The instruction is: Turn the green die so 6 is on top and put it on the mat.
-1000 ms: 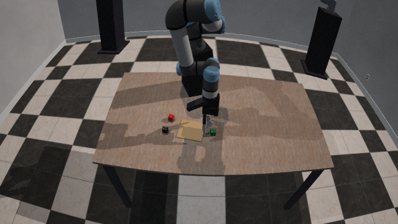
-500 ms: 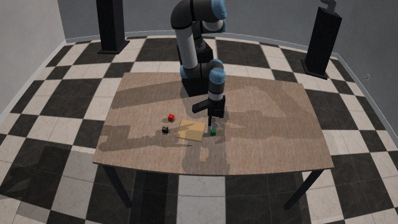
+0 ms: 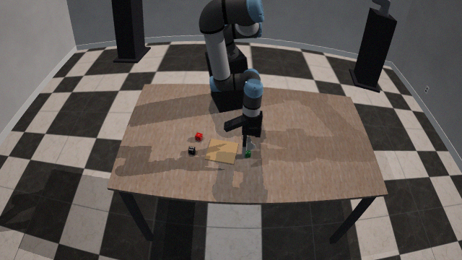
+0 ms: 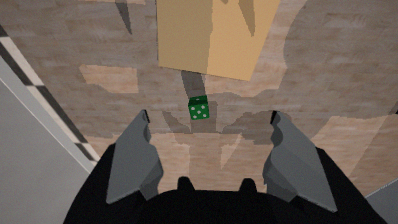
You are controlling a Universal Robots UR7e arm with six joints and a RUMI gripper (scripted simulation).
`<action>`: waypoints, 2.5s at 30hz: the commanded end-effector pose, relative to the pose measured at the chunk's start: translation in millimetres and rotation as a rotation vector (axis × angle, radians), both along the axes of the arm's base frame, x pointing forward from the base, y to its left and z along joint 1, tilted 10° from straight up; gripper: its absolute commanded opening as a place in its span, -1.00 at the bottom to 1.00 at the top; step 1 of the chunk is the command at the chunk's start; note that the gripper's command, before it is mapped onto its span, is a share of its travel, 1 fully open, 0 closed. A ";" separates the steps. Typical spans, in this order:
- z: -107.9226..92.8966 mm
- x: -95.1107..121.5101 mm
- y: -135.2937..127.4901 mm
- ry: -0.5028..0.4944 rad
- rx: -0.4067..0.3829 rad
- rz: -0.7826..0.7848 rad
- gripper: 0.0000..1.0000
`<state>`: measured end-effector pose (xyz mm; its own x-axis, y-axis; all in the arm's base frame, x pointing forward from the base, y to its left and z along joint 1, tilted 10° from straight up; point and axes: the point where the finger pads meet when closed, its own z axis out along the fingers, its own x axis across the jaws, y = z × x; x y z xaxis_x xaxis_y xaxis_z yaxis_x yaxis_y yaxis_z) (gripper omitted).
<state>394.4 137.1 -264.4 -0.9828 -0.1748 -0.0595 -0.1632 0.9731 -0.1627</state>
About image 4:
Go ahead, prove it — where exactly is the tan flat mat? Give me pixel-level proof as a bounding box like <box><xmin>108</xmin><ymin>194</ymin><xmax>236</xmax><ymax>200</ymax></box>
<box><xmin>156</xmin><ymin>0</ymin><xmax>280</xmax><ymax>81</ymax></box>

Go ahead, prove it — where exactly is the green die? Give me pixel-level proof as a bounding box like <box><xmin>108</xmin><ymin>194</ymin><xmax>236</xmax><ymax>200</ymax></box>
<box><xmin>188</xmin><ymin>95</ymin><xmax>209</xmax><ymax>120</ymax></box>

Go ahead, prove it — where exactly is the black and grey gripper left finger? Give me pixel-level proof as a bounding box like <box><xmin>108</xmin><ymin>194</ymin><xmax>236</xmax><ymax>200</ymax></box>
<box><xmin>63</xmin><ymin>109</ymin><xmax>164</xmax><ymax>224</ymax></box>

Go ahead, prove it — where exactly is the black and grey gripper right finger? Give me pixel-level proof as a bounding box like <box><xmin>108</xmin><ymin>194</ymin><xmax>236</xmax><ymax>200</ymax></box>
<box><xmin>262</xmin><ymin>110</ymin><xmax>383</xmax><ymax>224</ymax></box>

